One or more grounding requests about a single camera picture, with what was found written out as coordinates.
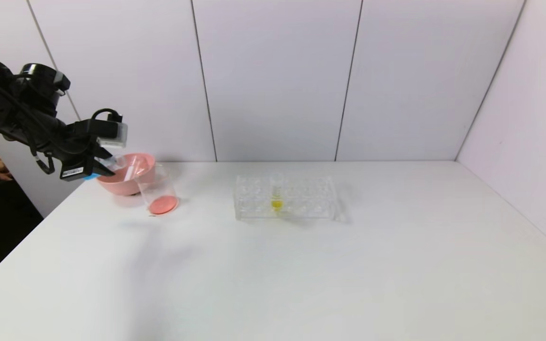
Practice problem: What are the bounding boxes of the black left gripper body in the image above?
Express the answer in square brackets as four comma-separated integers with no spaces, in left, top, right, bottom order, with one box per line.
[49,135,98,182]

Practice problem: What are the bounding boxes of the test tube with blue pigment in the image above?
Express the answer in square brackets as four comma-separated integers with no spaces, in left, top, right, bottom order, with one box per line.
[83,154,128,181]

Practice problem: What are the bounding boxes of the test tube with red pigment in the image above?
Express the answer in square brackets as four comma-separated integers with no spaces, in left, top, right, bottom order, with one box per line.
[125,155,149,183]

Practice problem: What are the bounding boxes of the clear acrylic tube rack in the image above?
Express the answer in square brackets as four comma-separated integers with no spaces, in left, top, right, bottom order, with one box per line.
[234,173,350,224]

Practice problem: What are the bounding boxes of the test tube with yellow pigment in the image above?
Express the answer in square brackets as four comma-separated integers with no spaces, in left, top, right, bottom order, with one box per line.
[269,171,285,215]

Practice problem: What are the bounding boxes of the pink plastic bowl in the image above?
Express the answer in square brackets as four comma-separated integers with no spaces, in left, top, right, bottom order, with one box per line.
[95,153,156,196]

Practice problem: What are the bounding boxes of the clear glass beaker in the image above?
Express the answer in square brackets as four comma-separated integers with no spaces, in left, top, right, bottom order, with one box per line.
[134,163,179,216]

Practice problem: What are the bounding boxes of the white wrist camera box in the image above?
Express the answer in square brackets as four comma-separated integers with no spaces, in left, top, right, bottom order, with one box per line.
[97,122,128,149]

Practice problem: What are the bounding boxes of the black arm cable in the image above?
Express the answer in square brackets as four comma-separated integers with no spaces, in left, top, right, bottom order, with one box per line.
[91,108,123,125]

